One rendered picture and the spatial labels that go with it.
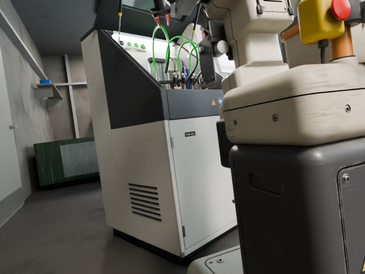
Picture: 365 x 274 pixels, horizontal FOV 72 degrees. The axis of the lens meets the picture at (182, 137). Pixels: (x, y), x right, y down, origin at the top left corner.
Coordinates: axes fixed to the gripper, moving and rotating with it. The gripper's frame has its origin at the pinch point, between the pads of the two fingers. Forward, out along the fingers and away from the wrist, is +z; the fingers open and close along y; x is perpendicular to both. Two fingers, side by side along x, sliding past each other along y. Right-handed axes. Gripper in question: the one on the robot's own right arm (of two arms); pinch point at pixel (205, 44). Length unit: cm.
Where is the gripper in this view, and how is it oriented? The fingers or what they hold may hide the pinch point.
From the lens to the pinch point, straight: 158.1
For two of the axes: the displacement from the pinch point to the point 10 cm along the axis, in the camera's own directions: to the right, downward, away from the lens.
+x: -8.8, 1.3, -4.5
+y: -4.1, -6.8, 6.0
